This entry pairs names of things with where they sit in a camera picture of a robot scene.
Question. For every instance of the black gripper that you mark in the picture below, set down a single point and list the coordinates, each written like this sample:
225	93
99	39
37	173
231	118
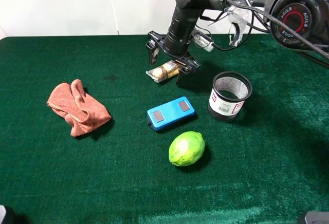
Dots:
176	49

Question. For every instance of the orange crumpled cloth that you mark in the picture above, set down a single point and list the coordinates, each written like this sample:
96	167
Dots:
80	110

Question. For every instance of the grey right base corner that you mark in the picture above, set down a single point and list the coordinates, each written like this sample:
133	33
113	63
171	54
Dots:
312	217

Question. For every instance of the clear-wrapped snack packet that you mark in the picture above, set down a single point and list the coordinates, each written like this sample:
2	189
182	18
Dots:
163	72

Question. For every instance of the black mesh pen cup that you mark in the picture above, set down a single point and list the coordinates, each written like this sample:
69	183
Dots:
229	92

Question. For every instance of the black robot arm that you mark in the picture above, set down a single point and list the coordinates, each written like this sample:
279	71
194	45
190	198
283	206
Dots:
300	25

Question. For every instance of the grey base corner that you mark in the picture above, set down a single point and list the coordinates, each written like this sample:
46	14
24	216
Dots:
3	213
312	217

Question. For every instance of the dark green table cloth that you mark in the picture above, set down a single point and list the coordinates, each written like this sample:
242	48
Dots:
268	165

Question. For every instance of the green lime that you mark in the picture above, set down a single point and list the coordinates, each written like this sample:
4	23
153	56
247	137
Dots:
186	149

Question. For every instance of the grey left base corner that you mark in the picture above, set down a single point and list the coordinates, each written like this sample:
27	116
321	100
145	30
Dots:
3	213

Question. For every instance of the blue plastic box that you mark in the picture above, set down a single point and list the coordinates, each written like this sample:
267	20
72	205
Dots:
169	113

